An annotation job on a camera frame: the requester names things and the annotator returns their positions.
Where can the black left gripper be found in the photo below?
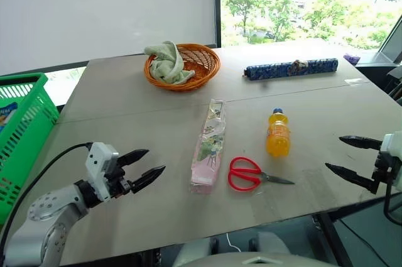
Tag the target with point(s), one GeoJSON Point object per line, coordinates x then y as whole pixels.
{"type": "Point", "coordinates": [117, 181]}

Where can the purple small object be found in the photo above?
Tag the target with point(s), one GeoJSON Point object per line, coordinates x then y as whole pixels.
{"type": "Point", "coordinates": [351, 58]}

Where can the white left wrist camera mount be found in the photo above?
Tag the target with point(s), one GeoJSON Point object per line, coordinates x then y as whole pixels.
{"type": "Point", "coordinates": [96, 160]}

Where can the blue patterned rolled bundle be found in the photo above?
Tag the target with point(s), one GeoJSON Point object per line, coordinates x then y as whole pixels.
{"type": "Point", "coordinates": [270, 69]}

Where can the black window frame post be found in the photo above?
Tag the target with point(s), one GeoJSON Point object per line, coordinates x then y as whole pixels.
{"type": "Point", "coordinates": [217, 6]}

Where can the green plastic crate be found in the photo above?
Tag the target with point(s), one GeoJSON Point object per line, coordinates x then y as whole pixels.
{"type": "Point", "coordinates": [34, 116]}

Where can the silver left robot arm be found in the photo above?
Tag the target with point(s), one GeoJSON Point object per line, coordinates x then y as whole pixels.
{"type": "Point", "coordinates": [47, 210]}

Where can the orange juice bottle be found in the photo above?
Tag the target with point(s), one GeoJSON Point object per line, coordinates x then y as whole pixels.
{"type": "Point", "coordinates": [278, 138]}

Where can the grey rounded robot body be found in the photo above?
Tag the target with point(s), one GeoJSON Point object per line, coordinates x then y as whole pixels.
{"type": "Point", "coordinates": [245, 256]}

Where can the pink clear snack packet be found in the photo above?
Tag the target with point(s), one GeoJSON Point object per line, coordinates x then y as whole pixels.
{"type": "Point", "coordinates": [208, 150]}

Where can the dark chair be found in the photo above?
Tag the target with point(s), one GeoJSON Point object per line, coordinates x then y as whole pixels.
{"type": "Point", "coordinates": [396, 83]}

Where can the black slanted window frame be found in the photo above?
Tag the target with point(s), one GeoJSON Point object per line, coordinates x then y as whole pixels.
{"type": "Point", "coordinates": [389, 36]}

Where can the white projection screen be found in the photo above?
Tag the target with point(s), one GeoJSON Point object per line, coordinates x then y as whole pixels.
{"type": "Point", "coordinates": [106, 9]}

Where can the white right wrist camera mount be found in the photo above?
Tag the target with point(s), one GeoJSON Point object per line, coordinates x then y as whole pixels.
{"type": "Point", "coordinates": [392, 144]}

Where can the blue white snack package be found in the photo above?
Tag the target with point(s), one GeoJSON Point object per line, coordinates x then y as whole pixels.
{"type": "Point", "coordinates": [6, 116]}

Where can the black table leg frame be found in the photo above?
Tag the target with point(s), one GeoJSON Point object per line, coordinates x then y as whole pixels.
{"type": "Point", "coordinates": [329, 238]}

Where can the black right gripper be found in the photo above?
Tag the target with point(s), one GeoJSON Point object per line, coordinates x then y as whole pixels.
{"type": "Point", "coordinates": [383, 166]}

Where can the orange woven basket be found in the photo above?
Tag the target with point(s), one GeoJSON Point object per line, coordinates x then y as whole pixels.
{"type": "Point", "coordinates": [204, 63]}

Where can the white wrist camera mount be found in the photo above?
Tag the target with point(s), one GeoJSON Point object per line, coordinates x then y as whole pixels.
{"type": "Point", "coordinates": [392, 144]}
{"type": "Point", "coordinates": [96, 160]}

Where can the pale green towel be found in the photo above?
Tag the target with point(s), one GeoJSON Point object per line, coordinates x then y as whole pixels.
{"type": "Point", "coordinates": [166, 63]}

